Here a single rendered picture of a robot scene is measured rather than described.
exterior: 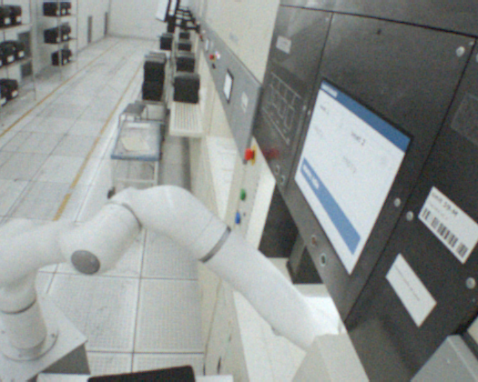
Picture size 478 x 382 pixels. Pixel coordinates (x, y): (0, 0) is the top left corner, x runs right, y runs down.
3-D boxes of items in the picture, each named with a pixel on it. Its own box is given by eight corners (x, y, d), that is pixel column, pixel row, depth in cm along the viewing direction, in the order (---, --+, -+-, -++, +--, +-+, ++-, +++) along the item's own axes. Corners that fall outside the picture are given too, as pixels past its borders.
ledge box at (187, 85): (172, 94, 350) (175, 69, 338) (198, 96, 355) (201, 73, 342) (169, 101, 325) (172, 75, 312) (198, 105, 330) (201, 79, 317)
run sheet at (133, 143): (118, 138, 313) (118, 136, 313) (142, 136, 325) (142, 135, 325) (126, 151, 292) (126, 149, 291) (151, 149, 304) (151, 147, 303)
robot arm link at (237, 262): (235, 240, 54) (354, 337, 60) (224, 219, 69) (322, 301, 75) (198, 281, 54) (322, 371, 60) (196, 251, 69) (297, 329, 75)
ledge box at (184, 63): (173, 71, 449) (176, 52, 437) (193, 74, 457) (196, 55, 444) (174, 75, 424) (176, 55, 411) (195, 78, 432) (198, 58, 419)
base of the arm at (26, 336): (-11, 332, 96) (-27, 295, 87) (40, 304, 110) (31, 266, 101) (15, 372, 88) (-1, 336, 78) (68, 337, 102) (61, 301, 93)
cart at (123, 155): (118, 155, 381) (118, 116, 357) (162, 158, 394) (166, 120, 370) (106, 201, 300) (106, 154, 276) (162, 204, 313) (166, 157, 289)
